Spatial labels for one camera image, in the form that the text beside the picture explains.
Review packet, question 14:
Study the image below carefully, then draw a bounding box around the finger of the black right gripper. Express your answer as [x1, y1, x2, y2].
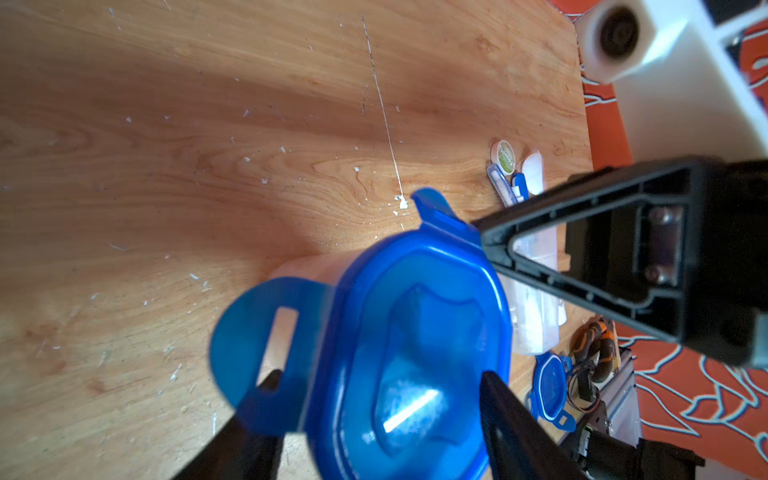
[475, 156, 767, 368]

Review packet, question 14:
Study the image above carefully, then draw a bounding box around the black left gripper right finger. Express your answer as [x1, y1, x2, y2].
[479, 371, 585, 479]

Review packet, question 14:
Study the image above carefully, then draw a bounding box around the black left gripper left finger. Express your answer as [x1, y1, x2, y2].
[170, 369, 286, 480]

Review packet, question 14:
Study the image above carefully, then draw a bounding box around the clear container blue lid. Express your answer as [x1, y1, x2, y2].
[209, 188, 512, 479]
[499, 227, 567, 356]

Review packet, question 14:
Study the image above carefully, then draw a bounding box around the white round soap packet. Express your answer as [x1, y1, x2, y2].
[521, 150, 544, 196]

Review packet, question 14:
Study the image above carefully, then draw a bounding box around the blue toothbrush in wrapper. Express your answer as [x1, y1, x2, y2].
[486, 163, 530, 208]

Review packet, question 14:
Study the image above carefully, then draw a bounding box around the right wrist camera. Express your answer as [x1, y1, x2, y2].
[574, 1, 767, 162]

